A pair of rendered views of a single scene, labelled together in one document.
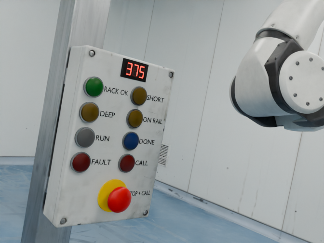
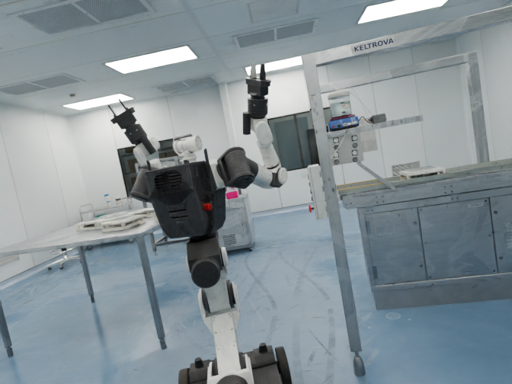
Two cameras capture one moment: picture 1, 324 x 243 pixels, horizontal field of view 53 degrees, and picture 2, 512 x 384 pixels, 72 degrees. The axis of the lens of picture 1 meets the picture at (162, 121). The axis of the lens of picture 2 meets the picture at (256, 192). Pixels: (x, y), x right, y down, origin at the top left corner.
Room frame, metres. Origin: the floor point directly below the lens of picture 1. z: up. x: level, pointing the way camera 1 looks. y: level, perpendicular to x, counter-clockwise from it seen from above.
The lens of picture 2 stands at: (1.75, -1.22, 1.24)
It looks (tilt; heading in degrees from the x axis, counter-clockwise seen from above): 5 degrees down; 143
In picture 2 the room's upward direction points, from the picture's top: 10 degrees counter-clockwise
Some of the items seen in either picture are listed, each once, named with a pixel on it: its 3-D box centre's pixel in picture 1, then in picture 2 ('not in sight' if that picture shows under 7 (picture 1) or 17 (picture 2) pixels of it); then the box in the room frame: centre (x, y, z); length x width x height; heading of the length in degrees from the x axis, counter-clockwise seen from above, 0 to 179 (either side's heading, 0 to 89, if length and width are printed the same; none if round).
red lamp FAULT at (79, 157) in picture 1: (81, 162); not in sight; (0.45, 0.10, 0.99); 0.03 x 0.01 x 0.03; 131
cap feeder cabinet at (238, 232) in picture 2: not in sight; (229, 224); (-2.55, 1.40, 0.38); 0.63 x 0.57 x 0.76; 48
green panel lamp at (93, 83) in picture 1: (94, 87); not in sight; (0.45, 0.10, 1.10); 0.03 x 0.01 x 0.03; 131
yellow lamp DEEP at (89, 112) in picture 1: (89, 112); not in sight; (0.45, 0.10, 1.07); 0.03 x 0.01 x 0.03; 131
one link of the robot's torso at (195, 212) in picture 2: not in sight; (190, 195); (0.39, -0.56, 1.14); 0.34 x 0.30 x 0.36; 36
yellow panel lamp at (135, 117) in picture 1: (135, 118); not in sight; (0.51, 0.04, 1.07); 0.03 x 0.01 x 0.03; 131
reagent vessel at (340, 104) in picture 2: not in sight; (340, 104); (0.14, 0.84, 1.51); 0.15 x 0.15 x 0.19
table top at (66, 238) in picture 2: not in sight; (100, 229); (-1.62, -0.50, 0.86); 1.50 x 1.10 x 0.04; 39
